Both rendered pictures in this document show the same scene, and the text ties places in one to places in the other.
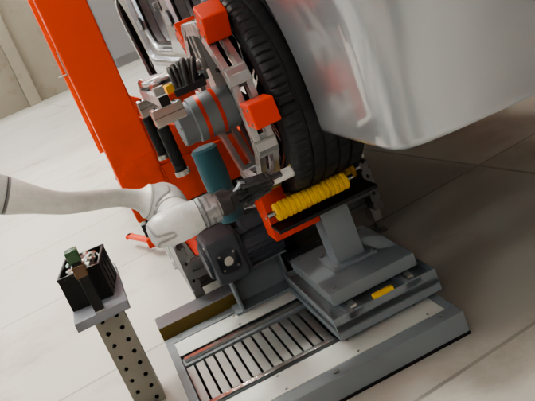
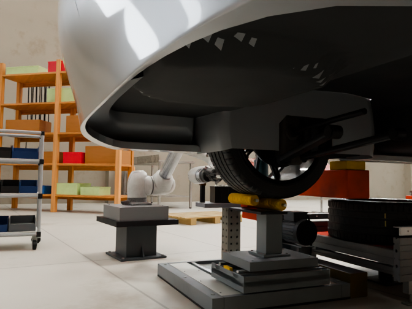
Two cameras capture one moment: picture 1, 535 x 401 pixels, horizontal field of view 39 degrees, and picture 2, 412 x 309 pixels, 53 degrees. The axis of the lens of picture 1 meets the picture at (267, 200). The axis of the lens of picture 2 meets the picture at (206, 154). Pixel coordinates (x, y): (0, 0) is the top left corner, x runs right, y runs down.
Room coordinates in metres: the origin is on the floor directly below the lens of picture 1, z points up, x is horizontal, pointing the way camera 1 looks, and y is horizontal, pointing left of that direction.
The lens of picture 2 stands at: (1.54, -2.23, 0.61)
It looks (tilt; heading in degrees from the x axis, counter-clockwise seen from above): 3 degrees up; 77
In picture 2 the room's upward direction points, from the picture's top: 1 degrees clockwise
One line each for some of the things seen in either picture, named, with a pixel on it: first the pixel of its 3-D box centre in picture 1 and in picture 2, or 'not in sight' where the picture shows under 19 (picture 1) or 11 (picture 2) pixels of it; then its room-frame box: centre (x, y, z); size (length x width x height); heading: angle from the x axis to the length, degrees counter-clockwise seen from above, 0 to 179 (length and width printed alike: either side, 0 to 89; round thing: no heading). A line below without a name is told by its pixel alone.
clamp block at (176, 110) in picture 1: (168, 112); not in sight; (2.13, 0.16, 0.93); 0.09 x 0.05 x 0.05; 101
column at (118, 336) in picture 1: (125, 348); (230, 236); (2.39, 0.63, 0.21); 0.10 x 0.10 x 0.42; 11
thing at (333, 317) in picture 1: (357, 281); (268, 272); (2.36, -0.17, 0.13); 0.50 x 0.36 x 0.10; 11
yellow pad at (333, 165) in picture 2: not in sight; (347, 165); (2.87, -0.10, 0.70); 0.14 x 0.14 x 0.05; 11
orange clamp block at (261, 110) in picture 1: (259, 111); not in sight; (2.02, -0.07, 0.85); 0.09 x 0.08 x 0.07; 11
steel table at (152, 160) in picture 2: not in sight; (155, 181); (2.54, 7.20, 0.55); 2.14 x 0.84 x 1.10; 108
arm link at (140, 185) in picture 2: not in sight; (138, 183); (1.76, 1.12, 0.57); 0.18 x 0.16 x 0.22; 18
